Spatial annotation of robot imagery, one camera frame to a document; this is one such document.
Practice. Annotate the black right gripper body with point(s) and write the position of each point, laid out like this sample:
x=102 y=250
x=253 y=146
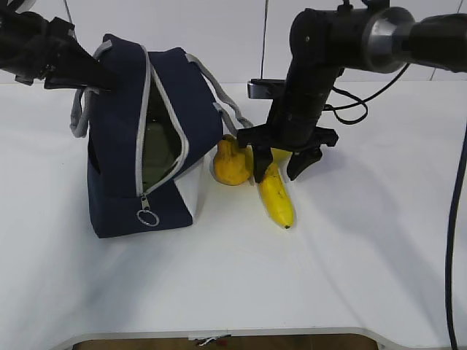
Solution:
x=292 y=121

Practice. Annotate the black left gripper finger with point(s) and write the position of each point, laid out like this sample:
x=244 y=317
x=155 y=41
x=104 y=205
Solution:
x=100 y=81
x=71 y=60

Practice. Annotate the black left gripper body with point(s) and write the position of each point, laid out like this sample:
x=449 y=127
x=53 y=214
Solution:
x=40 y=56

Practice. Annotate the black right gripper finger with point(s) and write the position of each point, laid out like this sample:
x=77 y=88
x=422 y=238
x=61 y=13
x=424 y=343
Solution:
x=299 y=162
x=262 y=159

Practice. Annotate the yellow banana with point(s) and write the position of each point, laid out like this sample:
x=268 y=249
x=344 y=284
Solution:
x=273 y=192

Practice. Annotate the yellow pear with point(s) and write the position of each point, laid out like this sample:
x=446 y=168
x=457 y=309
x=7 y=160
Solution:
x=232 y=165

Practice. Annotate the green lidded glass container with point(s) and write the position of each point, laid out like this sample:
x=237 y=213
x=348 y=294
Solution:
x=162 y=147

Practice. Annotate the navy blue lunch bag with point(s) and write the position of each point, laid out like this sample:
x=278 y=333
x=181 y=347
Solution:
x=170 y=86

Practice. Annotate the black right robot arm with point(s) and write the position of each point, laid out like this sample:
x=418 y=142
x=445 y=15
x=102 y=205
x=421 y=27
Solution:
x=323 y=43

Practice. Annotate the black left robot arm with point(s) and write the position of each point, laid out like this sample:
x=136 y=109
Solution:
x=13 y=35

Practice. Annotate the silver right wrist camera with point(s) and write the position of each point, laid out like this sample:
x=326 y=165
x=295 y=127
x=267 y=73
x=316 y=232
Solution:
x=266 y=89

